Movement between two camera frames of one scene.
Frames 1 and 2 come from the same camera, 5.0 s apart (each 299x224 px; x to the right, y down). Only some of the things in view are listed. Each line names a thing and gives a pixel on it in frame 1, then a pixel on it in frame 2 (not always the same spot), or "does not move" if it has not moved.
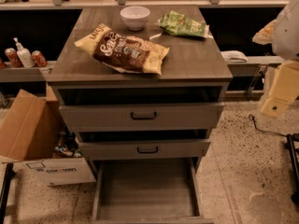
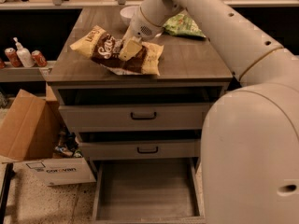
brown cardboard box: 28,129 does not move
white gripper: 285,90 → 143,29
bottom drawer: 149,190 does not move
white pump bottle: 24,55 does not move
